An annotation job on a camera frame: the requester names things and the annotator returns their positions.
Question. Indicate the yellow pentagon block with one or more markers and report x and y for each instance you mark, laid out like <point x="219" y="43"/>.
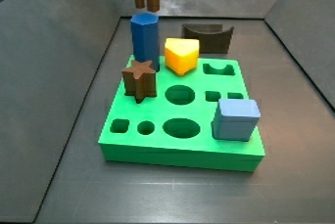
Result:
<point x="181" y="54"/>

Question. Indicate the blue hexagonal prism block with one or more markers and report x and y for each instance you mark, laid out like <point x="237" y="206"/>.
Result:
<point x="144" y="38"/>

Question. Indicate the black curved holder bracket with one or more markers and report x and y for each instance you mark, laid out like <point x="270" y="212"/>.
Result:
<point x="211" y="36"/>

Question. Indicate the brown star block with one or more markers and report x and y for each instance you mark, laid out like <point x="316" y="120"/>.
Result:
<point x="139" y="80"/>

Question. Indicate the green shape sorter board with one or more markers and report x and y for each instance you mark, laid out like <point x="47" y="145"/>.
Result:
<point x="166" y="130"/>

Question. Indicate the light blue cube block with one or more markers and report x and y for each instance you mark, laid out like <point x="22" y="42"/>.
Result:
<point x="234" y="119"/>

